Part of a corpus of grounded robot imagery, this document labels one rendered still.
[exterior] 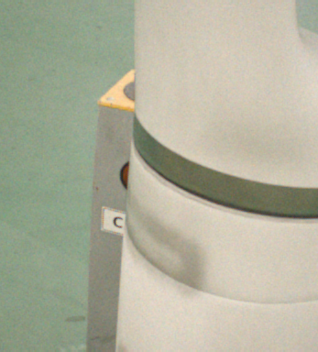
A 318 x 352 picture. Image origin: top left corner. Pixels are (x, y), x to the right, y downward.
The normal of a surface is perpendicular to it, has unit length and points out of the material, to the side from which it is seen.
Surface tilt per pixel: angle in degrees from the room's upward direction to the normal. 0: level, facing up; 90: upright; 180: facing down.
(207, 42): 91
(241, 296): 90
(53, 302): 0
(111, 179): 90
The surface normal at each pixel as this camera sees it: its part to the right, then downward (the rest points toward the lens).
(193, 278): -0.58, 0.33
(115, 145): -0.33, 0.41
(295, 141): 0.06, 0.69
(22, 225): 0.08, -0.88
